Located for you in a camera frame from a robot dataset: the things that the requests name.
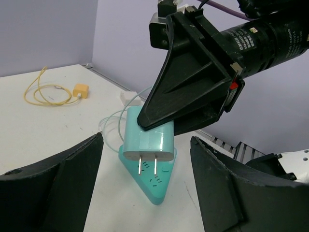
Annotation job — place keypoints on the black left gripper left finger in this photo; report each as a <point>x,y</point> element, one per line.
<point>54,194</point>

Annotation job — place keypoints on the teal triangular power strip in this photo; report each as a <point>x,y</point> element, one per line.
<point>154,186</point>

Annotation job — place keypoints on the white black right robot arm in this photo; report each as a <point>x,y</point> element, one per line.
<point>276,31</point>

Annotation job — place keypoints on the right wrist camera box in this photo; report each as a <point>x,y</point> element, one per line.
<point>167,7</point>

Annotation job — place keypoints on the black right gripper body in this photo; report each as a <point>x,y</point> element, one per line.
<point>214,40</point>

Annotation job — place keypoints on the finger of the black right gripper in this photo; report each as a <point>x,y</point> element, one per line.
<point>197,119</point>
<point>190,78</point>

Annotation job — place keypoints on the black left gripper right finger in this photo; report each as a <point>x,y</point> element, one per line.
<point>267,194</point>

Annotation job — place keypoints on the teal charger adapter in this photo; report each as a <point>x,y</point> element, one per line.
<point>154,145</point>

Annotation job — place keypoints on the small white block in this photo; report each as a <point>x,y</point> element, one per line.
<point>130,97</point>

